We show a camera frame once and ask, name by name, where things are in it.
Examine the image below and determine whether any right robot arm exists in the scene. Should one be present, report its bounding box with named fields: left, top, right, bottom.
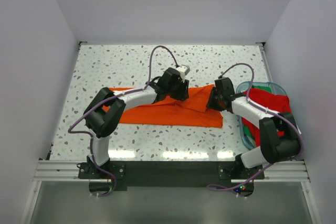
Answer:
left=207, top=78, right=303, bottom=178

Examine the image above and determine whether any red t shirt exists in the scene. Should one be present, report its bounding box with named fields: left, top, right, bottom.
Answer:
left=240, top=87, right=299, bottom=159

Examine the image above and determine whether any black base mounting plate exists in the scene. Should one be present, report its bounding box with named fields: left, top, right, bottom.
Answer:
left=77, top=160, right=265, bottom=194

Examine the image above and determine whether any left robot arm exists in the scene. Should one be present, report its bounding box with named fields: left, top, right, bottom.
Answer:
left=85, top=65, right=190, bottom=178

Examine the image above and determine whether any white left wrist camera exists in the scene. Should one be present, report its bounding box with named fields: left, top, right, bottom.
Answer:
left=175, top=65, right=190, bottom=81

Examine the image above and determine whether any orange t shirt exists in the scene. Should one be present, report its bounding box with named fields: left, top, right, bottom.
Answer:
left=103, top=84, right=224, bottom=128

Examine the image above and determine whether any clear blue plastic bin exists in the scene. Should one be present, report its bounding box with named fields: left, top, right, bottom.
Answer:
left=236, top=81, right=287, bottom=150

